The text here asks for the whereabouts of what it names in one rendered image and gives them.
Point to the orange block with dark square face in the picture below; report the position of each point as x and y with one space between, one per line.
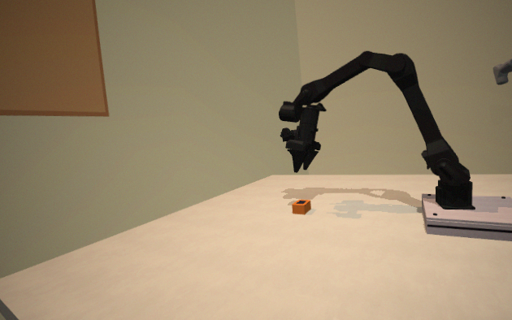
301 207

